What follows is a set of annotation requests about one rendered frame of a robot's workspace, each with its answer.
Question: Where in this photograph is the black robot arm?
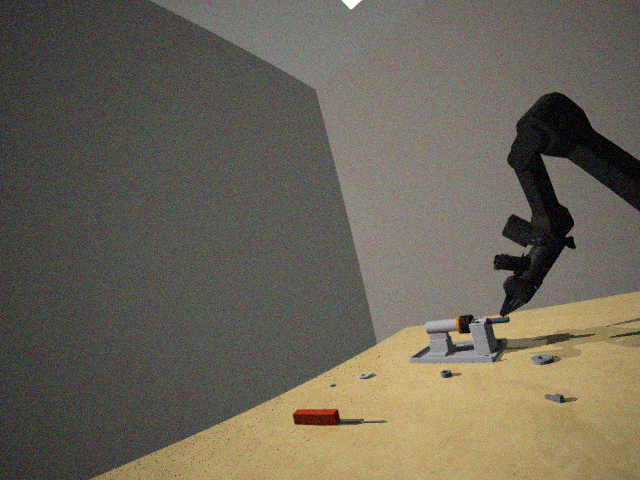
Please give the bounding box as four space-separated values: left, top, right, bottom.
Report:
502 92 640 263

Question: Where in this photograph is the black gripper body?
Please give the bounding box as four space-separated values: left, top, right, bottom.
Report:
502 251 554 301

